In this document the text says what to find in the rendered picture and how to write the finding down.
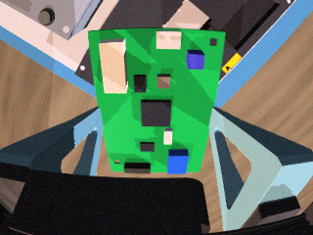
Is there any green circuit board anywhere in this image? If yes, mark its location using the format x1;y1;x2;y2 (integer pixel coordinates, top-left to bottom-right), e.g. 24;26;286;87
87;27;226;174

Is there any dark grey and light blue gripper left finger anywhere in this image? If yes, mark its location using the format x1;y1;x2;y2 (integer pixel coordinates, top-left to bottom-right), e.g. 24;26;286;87
0;107;104;176

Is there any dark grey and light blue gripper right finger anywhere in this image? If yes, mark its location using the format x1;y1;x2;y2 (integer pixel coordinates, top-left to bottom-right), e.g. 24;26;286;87
209;107;313;231

